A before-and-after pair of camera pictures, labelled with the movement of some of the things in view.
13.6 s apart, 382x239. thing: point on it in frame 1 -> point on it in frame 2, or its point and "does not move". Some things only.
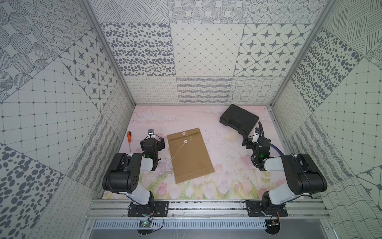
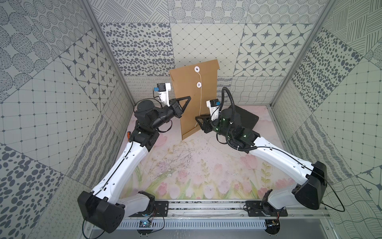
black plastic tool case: x=239 y=119 does not move
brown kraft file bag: x=190 y=157 -> x=199 y=82
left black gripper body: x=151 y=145 -> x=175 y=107
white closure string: x=182 y=146 -> x=197 y=69
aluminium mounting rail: x=103 y=209 does not move
